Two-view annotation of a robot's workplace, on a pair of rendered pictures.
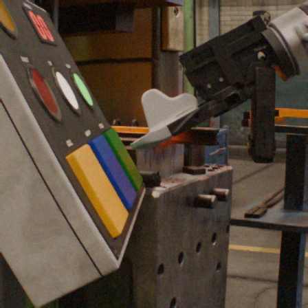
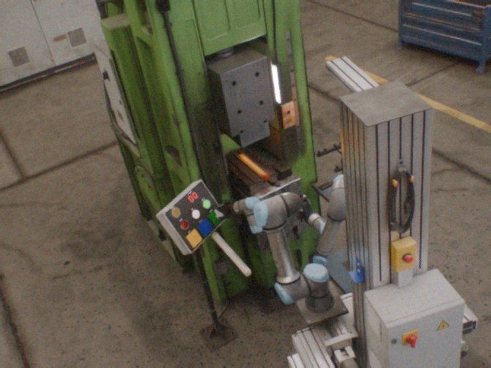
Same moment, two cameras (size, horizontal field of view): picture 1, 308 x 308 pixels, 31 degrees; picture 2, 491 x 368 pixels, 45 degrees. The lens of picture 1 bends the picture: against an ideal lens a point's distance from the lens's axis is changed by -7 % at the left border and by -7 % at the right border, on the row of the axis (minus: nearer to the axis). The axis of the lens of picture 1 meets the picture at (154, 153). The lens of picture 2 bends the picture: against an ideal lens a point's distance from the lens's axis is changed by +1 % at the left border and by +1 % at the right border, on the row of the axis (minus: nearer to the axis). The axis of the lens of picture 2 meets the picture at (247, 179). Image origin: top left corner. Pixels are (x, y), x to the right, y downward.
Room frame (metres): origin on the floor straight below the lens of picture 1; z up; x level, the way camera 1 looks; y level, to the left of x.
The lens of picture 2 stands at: (-1.26, -1.78, 3.10)
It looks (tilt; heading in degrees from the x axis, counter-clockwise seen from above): 35 degrees down; 38
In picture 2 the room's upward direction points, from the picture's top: 10 degrees counter-clockwise
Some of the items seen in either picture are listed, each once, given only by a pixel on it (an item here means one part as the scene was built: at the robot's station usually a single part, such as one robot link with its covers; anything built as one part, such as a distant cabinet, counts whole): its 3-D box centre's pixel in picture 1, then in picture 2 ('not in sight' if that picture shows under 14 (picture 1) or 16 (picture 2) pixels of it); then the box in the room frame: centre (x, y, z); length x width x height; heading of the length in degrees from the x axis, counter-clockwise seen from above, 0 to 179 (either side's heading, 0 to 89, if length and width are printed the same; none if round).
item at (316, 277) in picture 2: not in sight; (316, 279); (0.49, -0.70, 0.98); 0.13 x 0.12 x 0.14; 145
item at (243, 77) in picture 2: not in sight; (237, 83); (1.26, 0.15, 1.56); 0.42 x 0.39 x 0.40; 62
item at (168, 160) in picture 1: (73, 150); (246, 169); (1.22, 0.17, 0.96); 0.42 x 0.20 x 0.09; 62
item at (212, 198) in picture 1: (205, 201); not in sight; (1.12, -0.10, 0.87); 0.04 x 0.03 x 0.03; 62
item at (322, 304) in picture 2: not in sight; (318, 295); (0.50, -0.71, 0.87); 0.15 x 0.15 x 0.10
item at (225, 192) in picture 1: (220, 194); not in sight; (1.18, -0.14, 0.87); 0.04 x 0.03 x 0.03; 62
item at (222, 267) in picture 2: not in sight; (221, 266); (0.86, 0.26, 0.36); 0.09 x 0.07 x 0.12; 152
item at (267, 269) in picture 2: not in sight; (267, 245); (1.27, 0.15, 0.23); 0.55 x 0.37 x 0.47; 62
